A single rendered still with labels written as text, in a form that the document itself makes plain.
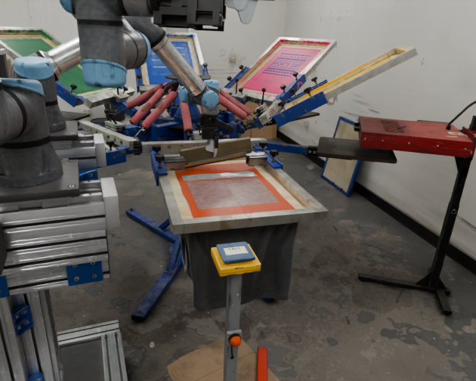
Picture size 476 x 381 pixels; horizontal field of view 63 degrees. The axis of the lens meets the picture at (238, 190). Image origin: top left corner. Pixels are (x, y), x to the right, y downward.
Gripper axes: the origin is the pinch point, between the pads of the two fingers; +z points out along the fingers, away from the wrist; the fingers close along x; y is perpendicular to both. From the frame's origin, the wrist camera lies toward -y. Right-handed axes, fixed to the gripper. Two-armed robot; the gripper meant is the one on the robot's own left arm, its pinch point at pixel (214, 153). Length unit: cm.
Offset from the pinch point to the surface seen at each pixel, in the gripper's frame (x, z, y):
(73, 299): -37, 103, 80
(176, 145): -17.0, 0.0, 16.8
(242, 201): 43.1, 7.3, -2.1
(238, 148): 1.8, -2.7, -11.6
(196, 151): 1.2, -1.8, 9.3
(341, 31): -241, -59, -200
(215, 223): 65, 5, 14
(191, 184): 21.1, 7.4, 15.4
